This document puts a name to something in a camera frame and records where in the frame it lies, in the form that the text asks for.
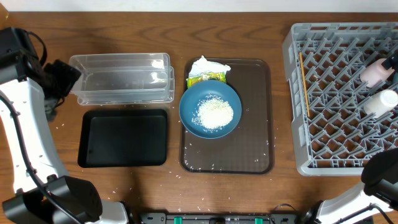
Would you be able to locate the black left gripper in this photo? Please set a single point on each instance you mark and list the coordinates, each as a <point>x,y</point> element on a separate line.
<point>67,74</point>

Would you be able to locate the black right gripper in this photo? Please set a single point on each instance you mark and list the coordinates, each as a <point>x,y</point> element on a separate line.
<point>392,61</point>

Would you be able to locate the pink cup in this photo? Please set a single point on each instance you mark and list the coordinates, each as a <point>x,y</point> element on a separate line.
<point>375,73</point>

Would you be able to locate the white cup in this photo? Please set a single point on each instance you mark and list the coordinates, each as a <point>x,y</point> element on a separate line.
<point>381,103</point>

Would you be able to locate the wooden chopstick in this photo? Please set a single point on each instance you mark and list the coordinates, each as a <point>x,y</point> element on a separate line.
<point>304,83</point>

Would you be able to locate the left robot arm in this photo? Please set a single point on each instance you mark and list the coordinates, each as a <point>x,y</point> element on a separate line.
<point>31,90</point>

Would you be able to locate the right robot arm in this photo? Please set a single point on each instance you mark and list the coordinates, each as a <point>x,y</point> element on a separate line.
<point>377,191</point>

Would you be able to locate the grey dishwasher rack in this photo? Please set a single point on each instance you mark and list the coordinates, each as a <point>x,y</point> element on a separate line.
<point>338,138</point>

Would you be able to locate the clear plastic bin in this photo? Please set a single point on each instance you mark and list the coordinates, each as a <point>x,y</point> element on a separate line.
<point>123,79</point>

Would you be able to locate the black tray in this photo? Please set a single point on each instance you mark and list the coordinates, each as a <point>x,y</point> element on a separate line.
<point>123,138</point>

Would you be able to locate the crumpled white green wrapper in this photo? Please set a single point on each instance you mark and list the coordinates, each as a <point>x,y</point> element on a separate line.
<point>203,70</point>

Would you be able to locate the dark blue plate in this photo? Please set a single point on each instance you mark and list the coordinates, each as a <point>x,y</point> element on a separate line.
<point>197,92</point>

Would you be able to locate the pile of white rice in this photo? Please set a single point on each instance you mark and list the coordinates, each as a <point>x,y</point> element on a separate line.
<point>212,113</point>

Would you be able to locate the brown serving tray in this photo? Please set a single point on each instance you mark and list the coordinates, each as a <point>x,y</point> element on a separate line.
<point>246,144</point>

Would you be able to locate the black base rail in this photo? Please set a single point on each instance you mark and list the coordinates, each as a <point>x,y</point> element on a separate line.
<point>162,218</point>

